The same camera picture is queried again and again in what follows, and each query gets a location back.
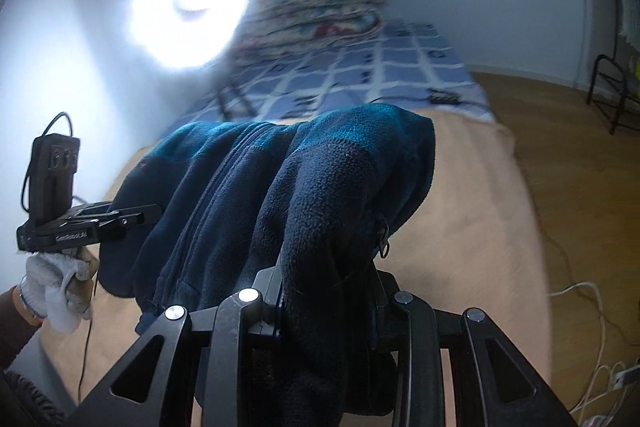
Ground white power strip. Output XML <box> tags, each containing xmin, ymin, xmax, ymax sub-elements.
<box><xmin>612</xmin><ymin>367</ymin><xmax>640</xmax><ymax>388</ymax></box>

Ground white cables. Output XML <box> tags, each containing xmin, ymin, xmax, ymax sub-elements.
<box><xmin>547</xmin><ymin>282</ymin><xmax>640</xmax><ymax>427</ymax></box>

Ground black shoe rack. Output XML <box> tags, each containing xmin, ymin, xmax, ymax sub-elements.
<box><xmin>587</xmin><ymin>54</ymin><xmax>640</xmax><ymax>135</ymax></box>

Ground black tripod stand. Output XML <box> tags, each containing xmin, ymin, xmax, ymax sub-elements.
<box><xmin>215</xmin><ymin>84</ymin><xmax>256</xmax><ymax>120</ymax></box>

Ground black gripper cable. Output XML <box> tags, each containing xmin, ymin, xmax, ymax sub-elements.
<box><xmin>20</xmin><ymin>112</ymin><xmax>97</xmax><ymax>403</ymax></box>

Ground person's left forearm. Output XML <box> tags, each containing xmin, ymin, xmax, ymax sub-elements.
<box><xmin>0</xmin><ymin>286</ymin><xmax>48</xmax><ymax>370</ymax></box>

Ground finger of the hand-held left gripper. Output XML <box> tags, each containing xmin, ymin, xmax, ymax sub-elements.
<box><xmin>107</xmin><ymin>204</ymin><xmax>164</xmax><ymax>229</ymax></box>

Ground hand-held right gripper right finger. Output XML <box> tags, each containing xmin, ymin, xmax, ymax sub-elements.
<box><xmin>372</xmin><ymin>269</ymin><xmax>581</xmax><ymax>427</ymax></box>

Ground blue checkered bed sheet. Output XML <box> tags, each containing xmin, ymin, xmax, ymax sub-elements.
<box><xmin>182</xmin><ymin>19</ymin><xmax>497</xmax><ymax>125</ymax></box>

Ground teal plaid fleece jacket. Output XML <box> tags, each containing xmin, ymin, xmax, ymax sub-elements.
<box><xmin>97</xmin><ymin>103</ymin><xmax>437</xmax><ymax>427</ymax></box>

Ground folded floral quilt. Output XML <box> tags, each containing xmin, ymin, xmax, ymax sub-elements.
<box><xmin>235</xmin><ymin>0</ymin><xmax>390</xmax><ymax>58</ymax></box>

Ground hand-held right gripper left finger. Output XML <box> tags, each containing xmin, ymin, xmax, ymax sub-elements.
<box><xmin>65</xmin><ymin>264</ymin><xmax>288</xmax><ymax>427</ymax></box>

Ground person's left hand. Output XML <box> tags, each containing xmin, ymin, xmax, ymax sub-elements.
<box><xmin>22</xmin><ymin>252</ymin><xmax>82</xmax><ymax>334</ymax></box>

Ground ring light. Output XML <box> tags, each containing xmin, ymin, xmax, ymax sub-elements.
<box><xmin>129</xmin><ymin>0</ymin><xmax>251</xmax><ymax>70</ymax></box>

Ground beige blanket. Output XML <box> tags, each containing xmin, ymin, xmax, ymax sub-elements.
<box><xmin>42</xmin><ymin>107</ymin><xmax>551</xmax><ymax>427</ymax></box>

